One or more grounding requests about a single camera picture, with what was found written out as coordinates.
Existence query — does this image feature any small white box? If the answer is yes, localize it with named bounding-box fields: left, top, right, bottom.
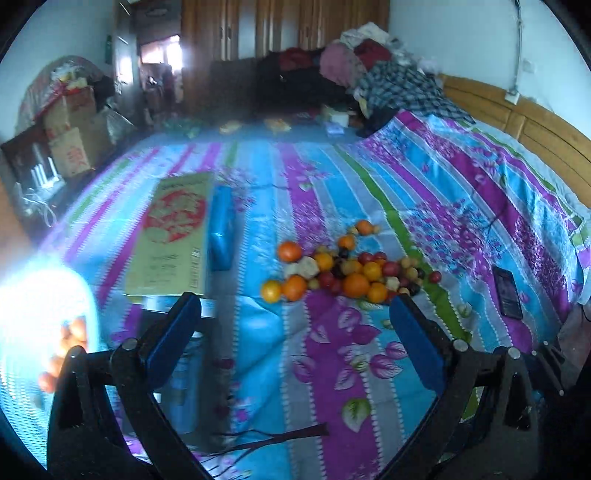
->
left=325, top=113, right=349, bottom=137

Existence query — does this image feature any white wifi router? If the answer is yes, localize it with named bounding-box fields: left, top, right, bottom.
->
left=0, top=124, right=65, bottom=204

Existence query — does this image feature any black smartphone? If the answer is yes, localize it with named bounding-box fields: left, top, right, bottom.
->
left=492, top=266, right=524, bottom=319

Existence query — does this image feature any green packet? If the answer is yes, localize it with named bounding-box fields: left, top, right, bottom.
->
left=164, top=119, right=201, bottom=138

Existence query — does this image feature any yellow cardboard box red print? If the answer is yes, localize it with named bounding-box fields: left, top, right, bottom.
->
left=124, top=172, right=215, bottom=297

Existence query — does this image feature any silver foil bag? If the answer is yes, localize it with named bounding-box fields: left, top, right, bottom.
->
left=106, top=108, right=134, bottom=144

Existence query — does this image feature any pile of clothes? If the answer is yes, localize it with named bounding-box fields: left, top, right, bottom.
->
left=256, top=22, right=476, bottom=137

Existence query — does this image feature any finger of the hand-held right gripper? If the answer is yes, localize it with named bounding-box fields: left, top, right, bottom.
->
left=536, top=339, right=573, bottom=398

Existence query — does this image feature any wooden wardrobe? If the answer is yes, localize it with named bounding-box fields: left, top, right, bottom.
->
left=181, top=0, right=391, bottom=116

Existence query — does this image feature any round patterned board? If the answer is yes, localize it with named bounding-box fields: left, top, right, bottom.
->
left=16, top=55, right=107, bottom=134

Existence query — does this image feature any pile of oranges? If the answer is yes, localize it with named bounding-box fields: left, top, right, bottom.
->
left=277, top=220, right=443, bottom=305

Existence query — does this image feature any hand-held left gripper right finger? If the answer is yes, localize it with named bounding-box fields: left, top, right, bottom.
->
left=383, top=293, right=539, bottom=480

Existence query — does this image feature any floral striped bedsheet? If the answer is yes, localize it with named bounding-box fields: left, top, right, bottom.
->
left=0, top=111, right=591, bottom=480

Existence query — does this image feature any wooden headboard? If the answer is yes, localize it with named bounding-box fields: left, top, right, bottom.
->
left=438, top=74, right=591, bottom=204

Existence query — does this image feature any blue plastic case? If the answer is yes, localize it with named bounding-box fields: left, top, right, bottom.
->
left=208, top=185, right=235, bottom=272

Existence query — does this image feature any dark checked cushion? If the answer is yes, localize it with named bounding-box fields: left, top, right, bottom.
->
left=210, top=58, right=259, bottom=123

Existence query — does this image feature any heap of oranges and red plums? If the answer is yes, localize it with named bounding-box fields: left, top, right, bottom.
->
left=39, top=316, right=89, bottom=394

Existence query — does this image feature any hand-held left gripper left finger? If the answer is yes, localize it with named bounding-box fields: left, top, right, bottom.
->
left=46, top=292, right=218, bottom=480

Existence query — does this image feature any white wall cable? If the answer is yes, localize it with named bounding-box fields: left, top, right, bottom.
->
left=510, top=0, right=525, bottom=93

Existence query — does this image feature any wooden dresser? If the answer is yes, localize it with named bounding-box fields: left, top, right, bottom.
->
left=0, top=175, right=28, bottom=259

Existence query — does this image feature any white mesh basket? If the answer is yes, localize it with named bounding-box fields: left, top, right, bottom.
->
left=0, top=265, right=100, bottom=462

